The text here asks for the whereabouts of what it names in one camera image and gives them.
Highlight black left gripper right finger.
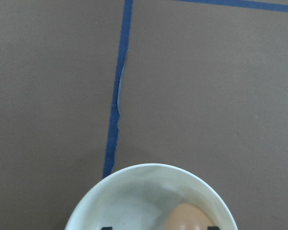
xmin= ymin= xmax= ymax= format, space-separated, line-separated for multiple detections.
xmin=207 ymin=226 xmax=219 ymax=230

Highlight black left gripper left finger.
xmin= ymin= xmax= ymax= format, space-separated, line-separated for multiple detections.
xmin=103 ymin=226 xmax=113 ymax=230

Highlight brown egg from bowl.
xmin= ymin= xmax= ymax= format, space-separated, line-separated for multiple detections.
xmin=164 ymin=203 xmax=214 ymax=230

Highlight white ceramic bowl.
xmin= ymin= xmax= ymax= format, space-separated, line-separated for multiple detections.
xmin=66 ymin=163 xmax=237 ymax=230

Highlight blue tape grid lines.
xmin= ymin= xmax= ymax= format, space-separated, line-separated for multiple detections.
xmin=102 ymin=0 xmax=288 ymax=178

